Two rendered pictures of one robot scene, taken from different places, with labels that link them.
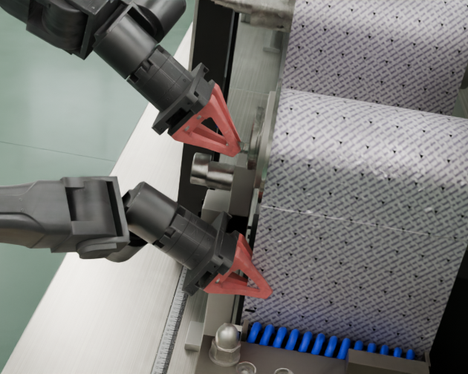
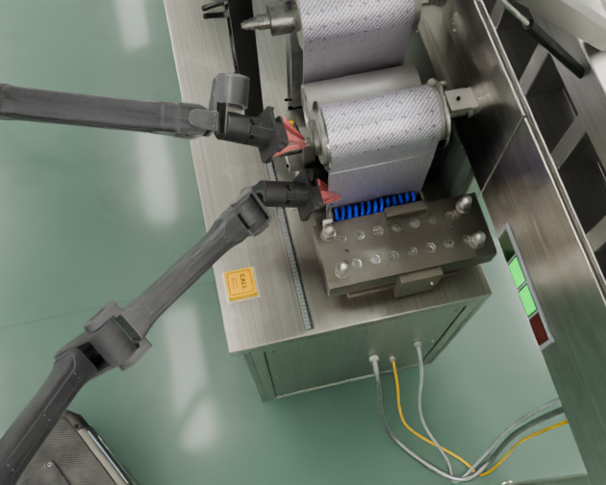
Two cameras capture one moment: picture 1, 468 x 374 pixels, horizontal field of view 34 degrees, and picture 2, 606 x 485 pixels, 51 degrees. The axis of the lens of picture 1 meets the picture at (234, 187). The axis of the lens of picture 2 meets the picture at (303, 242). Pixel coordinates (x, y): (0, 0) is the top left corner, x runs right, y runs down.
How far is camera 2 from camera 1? 0.77 m
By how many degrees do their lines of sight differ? 38
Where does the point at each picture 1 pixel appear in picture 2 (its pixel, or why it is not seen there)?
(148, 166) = (200, 69)
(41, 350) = not seen: hidden behind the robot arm
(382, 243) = (392, 165)
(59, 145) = not seen: outside the picture
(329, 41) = (328, 42)
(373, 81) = (358, 50)
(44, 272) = (105, 86)
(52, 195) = (235, 223)
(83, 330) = not seen: hidden behind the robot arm
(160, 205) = (278, 192)
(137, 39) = (240, 128)
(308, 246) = (356, 178)
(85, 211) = (250, 219)
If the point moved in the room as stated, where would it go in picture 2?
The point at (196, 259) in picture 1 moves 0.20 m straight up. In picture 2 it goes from (303, 205) to (303, 159)
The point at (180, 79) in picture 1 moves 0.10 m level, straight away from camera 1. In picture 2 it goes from (268, 133) to (252, 94)
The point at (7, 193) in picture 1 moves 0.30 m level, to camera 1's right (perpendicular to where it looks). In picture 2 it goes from (217, 237) to (362, 201)
